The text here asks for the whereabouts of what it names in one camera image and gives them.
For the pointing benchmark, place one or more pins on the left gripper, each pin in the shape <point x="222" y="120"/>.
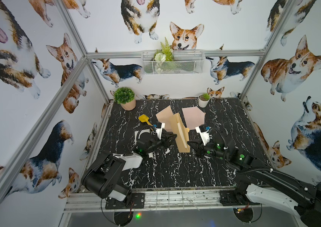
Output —
<point x="159" y="141"/>

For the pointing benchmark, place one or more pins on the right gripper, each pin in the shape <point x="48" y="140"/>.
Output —
<point x="199" y="147"/>

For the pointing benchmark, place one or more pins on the pink lined letter paper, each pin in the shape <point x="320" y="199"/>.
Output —
<point x="164" y="117"/>

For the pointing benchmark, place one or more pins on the brown kraft envelope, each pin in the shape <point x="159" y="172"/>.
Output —
<point x="182" y="133"/>

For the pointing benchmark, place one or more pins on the pink envelope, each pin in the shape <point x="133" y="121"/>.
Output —
<point x="194" y="117"/>

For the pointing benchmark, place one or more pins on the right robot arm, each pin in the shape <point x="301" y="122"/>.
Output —
<point x="285" y="192"/>

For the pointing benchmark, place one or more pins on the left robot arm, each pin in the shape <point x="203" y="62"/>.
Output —
<point x="102" y="177"/>

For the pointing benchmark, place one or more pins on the white envelope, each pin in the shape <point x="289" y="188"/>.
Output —
<point x="144" y="141"/>

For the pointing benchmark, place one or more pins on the yellow toy shovel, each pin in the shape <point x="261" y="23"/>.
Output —
<point x="144" y="119"/>

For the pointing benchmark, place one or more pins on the green plant in terracotta pot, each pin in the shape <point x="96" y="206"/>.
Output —
<point x="126" y="98"/>

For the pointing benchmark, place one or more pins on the small plant in white pot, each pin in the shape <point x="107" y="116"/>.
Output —
<point x="203" y="100"/>

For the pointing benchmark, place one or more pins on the fern and white flower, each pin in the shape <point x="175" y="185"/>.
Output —
<point x="163" y="55"/>

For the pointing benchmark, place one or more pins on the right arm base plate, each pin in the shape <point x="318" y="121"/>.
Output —
<point x="234" y="198"/>

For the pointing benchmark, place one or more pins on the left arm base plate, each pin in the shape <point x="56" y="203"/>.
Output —
<point x="134" y="201"/>

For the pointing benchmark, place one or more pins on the white wire wall basket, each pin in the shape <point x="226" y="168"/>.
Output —
<point x="181" y="62"/>

